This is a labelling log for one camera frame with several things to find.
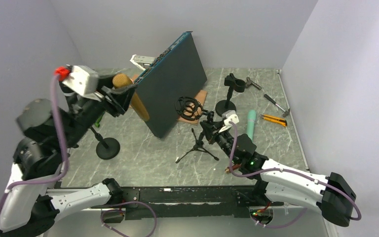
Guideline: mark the black stand with black microphone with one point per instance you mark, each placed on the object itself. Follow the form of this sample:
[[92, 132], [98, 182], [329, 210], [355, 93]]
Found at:
[[107, 148]]

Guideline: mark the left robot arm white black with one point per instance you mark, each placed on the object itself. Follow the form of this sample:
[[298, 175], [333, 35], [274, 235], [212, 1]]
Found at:
[[79, 96]]

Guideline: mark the black round base mic stand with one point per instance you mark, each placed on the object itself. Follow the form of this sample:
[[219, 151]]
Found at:
[[234, 84]]

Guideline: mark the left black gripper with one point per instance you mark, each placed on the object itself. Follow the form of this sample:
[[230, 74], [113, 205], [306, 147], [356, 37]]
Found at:
[[122, 96]]

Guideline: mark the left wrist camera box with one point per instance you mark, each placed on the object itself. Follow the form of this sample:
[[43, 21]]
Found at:
[[81, 79]]

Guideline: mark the blue network switch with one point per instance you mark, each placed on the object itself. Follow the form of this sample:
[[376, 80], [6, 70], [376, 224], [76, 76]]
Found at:
[[177, 72]]

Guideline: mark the small black handled hammer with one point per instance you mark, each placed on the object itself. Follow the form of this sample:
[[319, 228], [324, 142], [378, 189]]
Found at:
[[286, 112]]

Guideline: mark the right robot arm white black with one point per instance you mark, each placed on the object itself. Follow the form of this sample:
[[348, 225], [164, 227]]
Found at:
[[330, 195]]

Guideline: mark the black microphone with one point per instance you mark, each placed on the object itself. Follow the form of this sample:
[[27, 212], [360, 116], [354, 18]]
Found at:
[[71, 97]]

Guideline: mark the green plastic faucet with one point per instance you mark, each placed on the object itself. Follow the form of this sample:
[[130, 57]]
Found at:
[[98, 121]]

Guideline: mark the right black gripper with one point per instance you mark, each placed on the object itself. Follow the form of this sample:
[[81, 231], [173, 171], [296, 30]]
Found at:
[[211, 129]]

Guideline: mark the white metal bracket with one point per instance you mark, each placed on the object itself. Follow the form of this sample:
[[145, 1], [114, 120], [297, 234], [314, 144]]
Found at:
[[142, 62]]

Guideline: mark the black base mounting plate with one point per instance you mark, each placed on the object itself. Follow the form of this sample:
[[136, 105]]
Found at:
[[189, 201]]

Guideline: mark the gold microphone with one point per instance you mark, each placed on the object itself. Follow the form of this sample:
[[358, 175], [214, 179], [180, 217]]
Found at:
[[121, 80]]

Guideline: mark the teal green microphone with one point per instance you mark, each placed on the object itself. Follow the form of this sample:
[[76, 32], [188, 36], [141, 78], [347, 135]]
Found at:
[[251, 121]]

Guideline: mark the yellow utility knife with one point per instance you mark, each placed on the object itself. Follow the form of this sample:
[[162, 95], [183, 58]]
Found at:
[[274, 119]]

